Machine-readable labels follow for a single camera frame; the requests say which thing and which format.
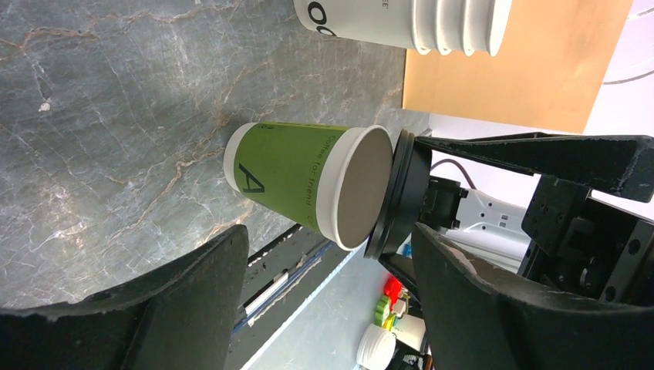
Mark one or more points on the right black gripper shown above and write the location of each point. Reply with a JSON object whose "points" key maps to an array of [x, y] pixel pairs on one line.
{"points": [[579, 244]]}

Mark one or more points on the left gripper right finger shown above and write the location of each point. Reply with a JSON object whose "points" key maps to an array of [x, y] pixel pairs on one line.
{"points": [[480, 316]]}

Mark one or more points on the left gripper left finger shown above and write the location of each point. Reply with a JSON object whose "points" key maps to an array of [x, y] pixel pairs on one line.
{"points": [[178, 316]]}

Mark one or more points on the black plastic cup lid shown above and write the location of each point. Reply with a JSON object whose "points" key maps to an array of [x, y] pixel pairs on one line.
{"points": [[403, 199]]}

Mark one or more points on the green paper coffee cup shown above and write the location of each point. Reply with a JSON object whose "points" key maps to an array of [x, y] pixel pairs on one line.
{"points": [[330, 179]]}

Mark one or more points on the stack of white paper cups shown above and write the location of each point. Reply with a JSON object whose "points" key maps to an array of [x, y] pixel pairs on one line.
{"points": [[425, 26]]}

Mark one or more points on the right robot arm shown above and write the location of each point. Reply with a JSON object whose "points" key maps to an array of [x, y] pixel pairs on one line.
{"points": [[449, 206]]}

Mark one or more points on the colourful toy blocks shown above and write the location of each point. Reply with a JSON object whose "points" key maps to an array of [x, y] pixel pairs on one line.
{"points": [[395, 303]]}

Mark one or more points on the white plastic jar lid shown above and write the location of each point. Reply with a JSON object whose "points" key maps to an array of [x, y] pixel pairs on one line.
{"points": [[376, 348]]}

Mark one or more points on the brown paper bag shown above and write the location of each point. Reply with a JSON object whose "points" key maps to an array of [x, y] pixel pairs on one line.
{"points": [[546, 75]]}

